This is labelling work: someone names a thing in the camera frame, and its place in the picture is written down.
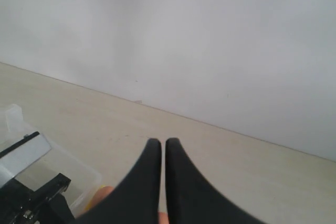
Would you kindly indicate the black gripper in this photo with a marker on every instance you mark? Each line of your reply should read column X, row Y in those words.
column 19, row 204

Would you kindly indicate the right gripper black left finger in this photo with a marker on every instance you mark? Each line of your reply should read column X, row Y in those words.
column 136, row 198

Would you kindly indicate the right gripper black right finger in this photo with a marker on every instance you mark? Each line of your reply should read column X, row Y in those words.
column 190, row 198

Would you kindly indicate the brown egg placed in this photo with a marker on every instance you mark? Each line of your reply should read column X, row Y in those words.
column 108, row 190
column 163, row 218

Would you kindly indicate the clear plastic bin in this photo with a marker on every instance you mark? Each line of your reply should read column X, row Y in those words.
column 42, row 159

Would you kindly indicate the yellow plastic egg tray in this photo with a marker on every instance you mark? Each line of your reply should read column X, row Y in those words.
column 98, row 196

